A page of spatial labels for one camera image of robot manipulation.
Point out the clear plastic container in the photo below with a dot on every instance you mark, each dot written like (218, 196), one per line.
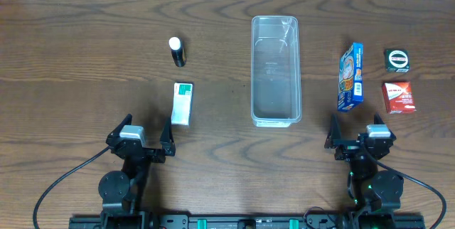
(275, 71)

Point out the white green medicine box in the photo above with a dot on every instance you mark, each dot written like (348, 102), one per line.
(182, 97)

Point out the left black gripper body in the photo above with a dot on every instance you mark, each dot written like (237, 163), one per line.
(154, 156)

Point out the red small box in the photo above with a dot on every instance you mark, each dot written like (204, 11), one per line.
(398, 98)

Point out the blue Kool Fever box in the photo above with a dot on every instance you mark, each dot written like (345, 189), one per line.
(350, 78)

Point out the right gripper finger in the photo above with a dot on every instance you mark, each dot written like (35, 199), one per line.
(377, 119)
(333, 139)

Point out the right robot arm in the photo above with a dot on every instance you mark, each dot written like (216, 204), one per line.
(376, 193)

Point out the black bottle white cap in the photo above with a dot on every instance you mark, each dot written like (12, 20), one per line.
(177, 51)

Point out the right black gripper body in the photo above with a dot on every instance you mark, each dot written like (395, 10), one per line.
(348, 149)

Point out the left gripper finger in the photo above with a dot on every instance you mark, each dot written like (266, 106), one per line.
(166, 139)
(115, 133)

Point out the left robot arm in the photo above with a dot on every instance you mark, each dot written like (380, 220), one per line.
(121, 191)

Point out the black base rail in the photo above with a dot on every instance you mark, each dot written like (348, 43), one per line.
(182, 221)

